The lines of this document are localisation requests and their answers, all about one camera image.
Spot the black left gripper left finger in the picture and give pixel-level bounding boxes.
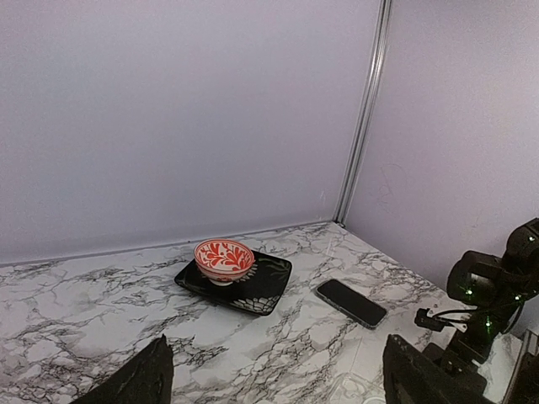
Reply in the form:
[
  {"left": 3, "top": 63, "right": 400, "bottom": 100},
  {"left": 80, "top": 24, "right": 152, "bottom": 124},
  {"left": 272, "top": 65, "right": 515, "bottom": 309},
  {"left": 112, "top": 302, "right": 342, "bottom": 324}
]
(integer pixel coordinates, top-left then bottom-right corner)
[{"left": 72, "top": 334, "right": 173, "bottom": 404}]

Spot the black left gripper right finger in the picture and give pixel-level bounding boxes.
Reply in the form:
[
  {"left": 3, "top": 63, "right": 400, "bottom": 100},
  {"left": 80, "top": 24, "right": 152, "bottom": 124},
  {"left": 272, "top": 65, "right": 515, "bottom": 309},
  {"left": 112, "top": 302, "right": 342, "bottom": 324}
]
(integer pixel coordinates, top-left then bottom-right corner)
[{"left": 382, "top": 334, "right": 488, "bottom": 404}]

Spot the clear case white ring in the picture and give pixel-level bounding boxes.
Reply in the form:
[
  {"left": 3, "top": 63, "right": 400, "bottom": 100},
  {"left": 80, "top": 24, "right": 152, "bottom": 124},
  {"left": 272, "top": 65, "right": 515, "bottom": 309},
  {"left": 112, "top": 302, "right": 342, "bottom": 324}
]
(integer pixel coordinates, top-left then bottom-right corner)
[{"left": 328, "top": 369, "right": 387, "bottom": 404}]

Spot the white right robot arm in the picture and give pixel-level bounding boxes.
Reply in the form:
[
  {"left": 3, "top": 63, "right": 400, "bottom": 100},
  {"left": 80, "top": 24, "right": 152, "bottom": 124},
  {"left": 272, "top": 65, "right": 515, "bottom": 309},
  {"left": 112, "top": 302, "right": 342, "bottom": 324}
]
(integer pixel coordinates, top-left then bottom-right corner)
[{"left": 414, "top": 218, "right": 538, "bottom": 393}]

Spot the dark phone in case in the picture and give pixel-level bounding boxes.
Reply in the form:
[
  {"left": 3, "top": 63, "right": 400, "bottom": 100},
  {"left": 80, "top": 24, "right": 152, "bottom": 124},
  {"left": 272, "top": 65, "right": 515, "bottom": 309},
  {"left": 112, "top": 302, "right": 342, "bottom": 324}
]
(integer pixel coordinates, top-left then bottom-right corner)
[{"left": 315, "top": 279, "right": 387, "bottom": 330}]

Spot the red white patterned bowl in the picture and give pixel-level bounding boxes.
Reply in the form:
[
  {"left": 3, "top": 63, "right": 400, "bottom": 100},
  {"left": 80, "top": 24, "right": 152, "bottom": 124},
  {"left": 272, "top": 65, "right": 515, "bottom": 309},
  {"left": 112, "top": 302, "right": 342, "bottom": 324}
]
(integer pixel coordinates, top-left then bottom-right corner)
[{"left": 194, "top": 238, "right": 255, "bottom": 286}]

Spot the black patterned square plate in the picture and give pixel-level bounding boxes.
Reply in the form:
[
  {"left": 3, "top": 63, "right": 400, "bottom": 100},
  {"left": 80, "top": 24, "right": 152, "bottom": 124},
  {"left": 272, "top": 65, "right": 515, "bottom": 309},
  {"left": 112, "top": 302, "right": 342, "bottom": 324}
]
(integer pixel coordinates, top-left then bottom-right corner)
[{"left": 174, "top": 252, "right": 292, "bottom": 316}]

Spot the right aluminium corner post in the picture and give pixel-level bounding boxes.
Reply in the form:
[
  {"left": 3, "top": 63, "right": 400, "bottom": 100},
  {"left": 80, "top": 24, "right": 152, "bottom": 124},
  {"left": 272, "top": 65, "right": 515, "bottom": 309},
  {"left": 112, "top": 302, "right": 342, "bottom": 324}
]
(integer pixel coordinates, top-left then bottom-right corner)
[{"left": 333, "top": 0, "right": 393, "bottom": 227}]

